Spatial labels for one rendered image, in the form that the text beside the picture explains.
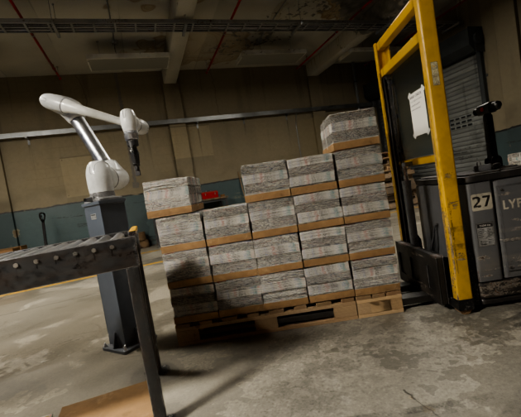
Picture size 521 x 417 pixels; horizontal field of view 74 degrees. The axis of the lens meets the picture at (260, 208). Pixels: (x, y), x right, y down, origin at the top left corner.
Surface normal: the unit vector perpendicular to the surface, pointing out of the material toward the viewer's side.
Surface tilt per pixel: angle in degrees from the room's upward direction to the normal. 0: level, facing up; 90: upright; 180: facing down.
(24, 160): 90
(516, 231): 90
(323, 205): 90
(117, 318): 90
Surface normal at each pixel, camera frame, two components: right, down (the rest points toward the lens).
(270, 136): 0.33, 0.00
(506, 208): -0.01, 0.05
